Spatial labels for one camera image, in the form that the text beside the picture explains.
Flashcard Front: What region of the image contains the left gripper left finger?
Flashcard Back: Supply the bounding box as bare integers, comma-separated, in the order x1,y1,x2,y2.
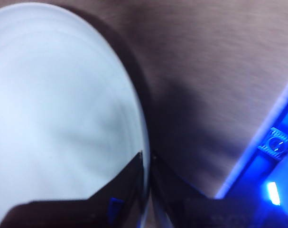
0,151,149,228

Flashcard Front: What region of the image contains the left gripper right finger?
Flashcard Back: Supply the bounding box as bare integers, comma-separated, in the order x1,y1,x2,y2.
152,154,288,228

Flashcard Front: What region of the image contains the blue plate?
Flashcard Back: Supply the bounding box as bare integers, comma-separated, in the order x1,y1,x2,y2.
0,2,151,228

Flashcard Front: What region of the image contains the square corner bracket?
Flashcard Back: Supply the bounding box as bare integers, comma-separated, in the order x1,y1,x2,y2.
257,127,288,161

